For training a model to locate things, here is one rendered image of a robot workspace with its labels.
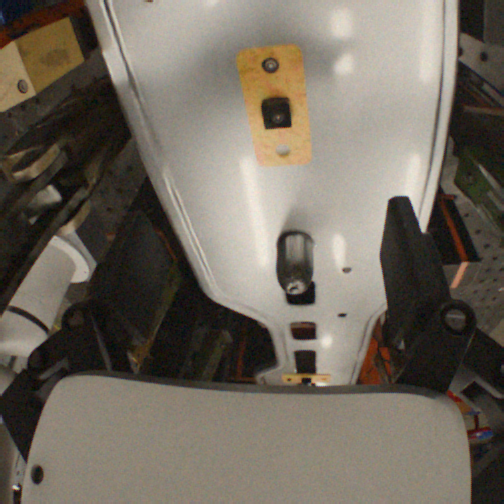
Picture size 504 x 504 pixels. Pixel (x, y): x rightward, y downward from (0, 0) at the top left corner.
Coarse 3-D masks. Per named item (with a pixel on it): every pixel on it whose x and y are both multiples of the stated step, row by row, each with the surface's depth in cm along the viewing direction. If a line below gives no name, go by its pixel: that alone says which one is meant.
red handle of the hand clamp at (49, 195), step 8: (48, 184) 17; (56, 184) 17; (40, 192) 17; (48, 192) 17; (56, 192) 17; (32, 200) 16; (40, 200) 17; (48, 200) 17; (56, 200) 17; (32, 208) 17; (40, 208) 17; (48, 208) 17; (32, 216) 17
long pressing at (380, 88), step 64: (128, 0) 14; (192, 0) 14; (256, 0) 14; (320, 0) 13; (384, 0) 13; (448, 0) 12; (128, 64) 17; (192, 64) 17; (320, 64) 16; (384, 64) 16; (448, 64) 15; (192, 128) 20; (320, 128) 20; (384, 128) 19; (448, 128) 18; (192, 192) 25; (256, 192) 24; (320, 192) 23; (384, 192) 23; (192, 256) 30; (256, 256) 30; (320, 256) 29; (320, 320) 37; (320, 384) 55
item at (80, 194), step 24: (48, 168) 16; (24, 192) 15; (72, 192) 19; (0, 216) 13; (24, 216) 16; (48, 216) 17; (0, 240) 14; (24, 240) 16; (48, 240) 17; (0, 264) 14; (24, 264) 15; (0, 288) 14; (0, 312) 13
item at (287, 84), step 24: (264, 48) 16; (288, 48) 16; (240, 72) 17; (264, 72) 17; (288, 72) 17; (264, 96) 18; (288, 96) 18; (264, 120) 18; (288, 120) 18; (264, 144) 21; (288, 144) 20
